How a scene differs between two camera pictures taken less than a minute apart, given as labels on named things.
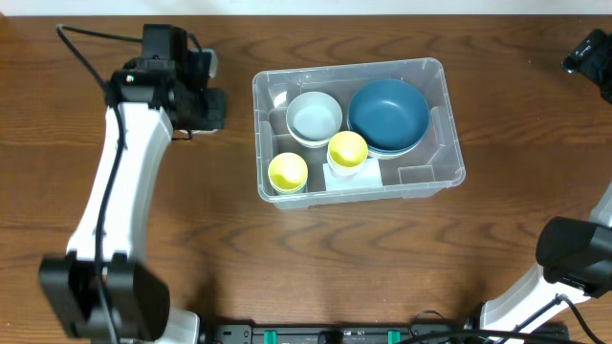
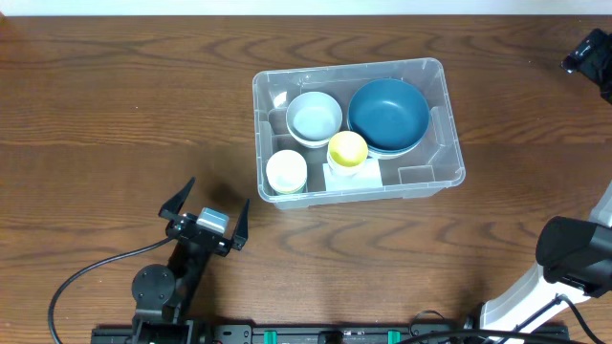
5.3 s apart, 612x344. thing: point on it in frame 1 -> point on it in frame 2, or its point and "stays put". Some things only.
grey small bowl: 313,118 stays put
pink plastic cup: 344,170 stays put
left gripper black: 206,111 -> 192,229
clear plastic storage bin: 354,133 stays put
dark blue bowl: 392,116 stays put
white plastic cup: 194,132 -> 286,170
